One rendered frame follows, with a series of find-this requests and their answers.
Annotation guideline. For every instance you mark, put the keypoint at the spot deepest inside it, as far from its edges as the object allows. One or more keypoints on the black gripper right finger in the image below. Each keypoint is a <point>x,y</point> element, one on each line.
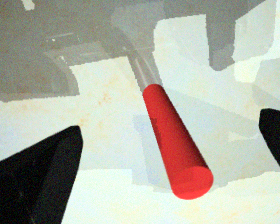
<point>269,125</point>

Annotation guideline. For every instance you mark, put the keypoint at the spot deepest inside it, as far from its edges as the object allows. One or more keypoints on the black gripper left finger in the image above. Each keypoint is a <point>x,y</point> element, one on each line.
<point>36,184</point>

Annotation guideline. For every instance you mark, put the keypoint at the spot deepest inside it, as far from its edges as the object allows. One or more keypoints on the red peg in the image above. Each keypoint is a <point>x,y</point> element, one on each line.
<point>188,174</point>

